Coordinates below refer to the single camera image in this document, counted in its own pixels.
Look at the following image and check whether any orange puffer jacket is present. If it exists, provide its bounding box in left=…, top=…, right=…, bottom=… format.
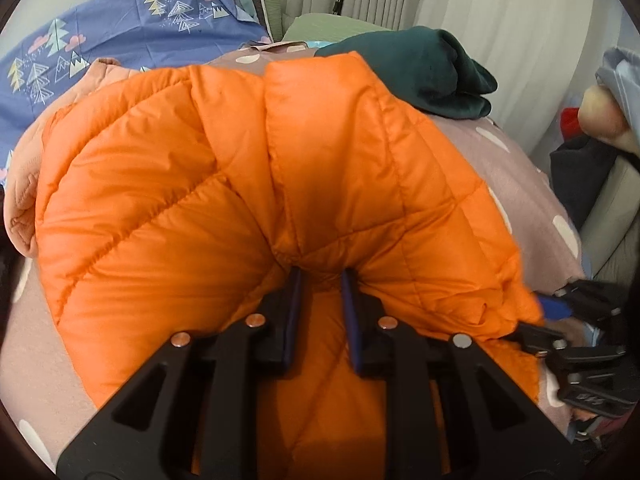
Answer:
left=34, top=51, right=547, bottom=480

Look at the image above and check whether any pile of clothes on chair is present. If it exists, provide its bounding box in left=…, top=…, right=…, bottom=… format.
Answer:
left=550, top=47, right=639, bottom=229

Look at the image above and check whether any grey pleated curtain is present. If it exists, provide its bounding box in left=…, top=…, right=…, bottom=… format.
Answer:
left=342, top=0, right=625, bottom=153

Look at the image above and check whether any dark green folded sweater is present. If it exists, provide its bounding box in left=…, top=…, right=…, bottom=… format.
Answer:
left=316, top=26, right=498, bottom=120

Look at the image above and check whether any green pillow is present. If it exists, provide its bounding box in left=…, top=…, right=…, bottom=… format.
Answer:
left=260, top=0, right=384, bottom=42

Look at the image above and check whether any blue tree-print sheet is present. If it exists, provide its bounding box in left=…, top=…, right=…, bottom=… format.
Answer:
left=1, top=0, right=271, bottom=171

